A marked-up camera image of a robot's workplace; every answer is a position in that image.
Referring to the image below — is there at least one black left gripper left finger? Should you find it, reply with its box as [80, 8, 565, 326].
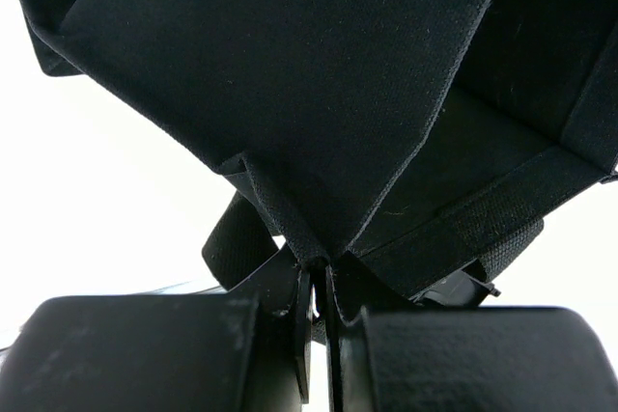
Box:
[1, 258, 311, 411]

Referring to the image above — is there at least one black canvas bag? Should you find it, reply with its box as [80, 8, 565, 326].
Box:
[20, 0, 617, 297]

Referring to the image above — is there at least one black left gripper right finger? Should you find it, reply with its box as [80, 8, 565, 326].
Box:
[323, 260, 617, 411]

